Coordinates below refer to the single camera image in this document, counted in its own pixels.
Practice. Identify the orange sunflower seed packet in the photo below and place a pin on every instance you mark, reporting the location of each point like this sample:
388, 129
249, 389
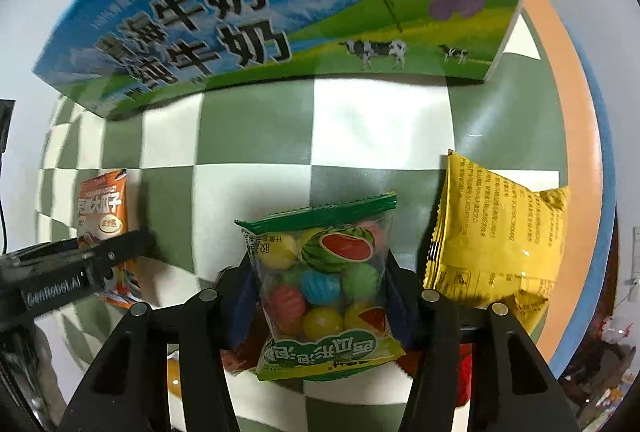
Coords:
102, 207

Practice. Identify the green bubble gum packet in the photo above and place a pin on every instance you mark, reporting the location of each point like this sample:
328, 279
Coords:
320, 282

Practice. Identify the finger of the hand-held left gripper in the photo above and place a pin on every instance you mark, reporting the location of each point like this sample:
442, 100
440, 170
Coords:
125, 246

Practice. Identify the black rectangular device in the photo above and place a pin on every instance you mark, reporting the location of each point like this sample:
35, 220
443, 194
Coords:
6, 125

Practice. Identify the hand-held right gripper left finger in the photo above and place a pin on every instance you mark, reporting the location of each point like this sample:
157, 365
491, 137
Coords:
240, 307

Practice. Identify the yellow snack packet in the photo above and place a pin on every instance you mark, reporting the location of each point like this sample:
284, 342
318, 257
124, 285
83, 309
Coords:
500, 232

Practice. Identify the pile of small floor items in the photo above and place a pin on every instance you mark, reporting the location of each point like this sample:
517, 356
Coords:
610, 352

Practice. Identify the braised egg packet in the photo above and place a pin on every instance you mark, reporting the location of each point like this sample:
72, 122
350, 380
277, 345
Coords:
174, 374

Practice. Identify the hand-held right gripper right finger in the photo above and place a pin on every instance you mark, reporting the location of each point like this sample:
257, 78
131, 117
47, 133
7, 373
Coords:
400, 307

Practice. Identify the small red snack packet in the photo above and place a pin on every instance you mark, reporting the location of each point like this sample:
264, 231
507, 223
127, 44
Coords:
465, 372

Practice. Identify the dark red snack packet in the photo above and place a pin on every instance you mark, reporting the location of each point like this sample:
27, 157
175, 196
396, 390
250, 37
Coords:
240, 359

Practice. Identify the green white checkered blanket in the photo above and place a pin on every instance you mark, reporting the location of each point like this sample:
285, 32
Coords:
375, 122

